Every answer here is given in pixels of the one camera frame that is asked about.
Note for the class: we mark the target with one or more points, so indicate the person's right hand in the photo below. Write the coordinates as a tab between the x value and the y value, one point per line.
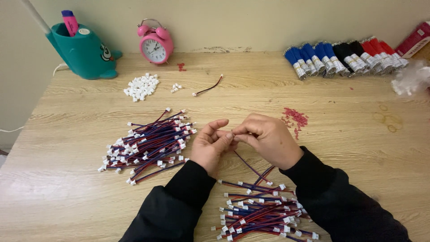
272	141

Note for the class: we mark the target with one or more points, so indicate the person's left hand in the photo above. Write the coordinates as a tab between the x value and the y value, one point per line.
206	151

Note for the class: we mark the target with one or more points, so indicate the pile of red plastic scraps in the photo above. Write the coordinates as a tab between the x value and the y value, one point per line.
295	118

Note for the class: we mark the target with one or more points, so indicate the small cluster of white connectors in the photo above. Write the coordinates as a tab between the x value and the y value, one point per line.
175	88

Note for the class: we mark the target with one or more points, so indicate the few red plastic bits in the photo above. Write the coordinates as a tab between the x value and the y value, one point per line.
181	66

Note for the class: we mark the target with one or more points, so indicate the pile of white plastic connectors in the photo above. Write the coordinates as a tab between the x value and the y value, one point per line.
141	86

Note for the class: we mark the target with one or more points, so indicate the pink alarm clock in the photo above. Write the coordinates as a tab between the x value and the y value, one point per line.
155	45

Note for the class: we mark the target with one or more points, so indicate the clear plastic bag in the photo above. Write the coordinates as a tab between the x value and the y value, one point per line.
411	79

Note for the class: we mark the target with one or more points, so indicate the teal whale desk lamp base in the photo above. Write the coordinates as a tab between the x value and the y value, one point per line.
84	53

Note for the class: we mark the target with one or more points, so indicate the red cardboard box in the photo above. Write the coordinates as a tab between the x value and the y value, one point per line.
415	39

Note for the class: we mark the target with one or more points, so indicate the pink highlighter pen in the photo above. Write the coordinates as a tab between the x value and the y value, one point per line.
70	23

